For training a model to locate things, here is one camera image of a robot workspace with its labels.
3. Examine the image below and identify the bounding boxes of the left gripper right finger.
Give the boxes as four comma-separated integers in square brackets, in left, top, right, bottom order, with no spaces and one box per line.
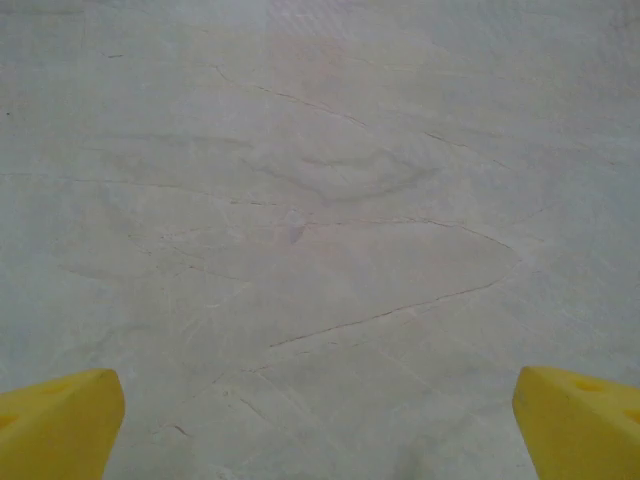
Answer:
[512,366,640,480]

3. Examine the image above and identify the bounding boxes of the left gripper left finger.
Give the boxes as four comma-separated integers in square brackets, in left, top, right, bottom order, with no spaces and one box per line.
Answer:
[0,368,125,480]

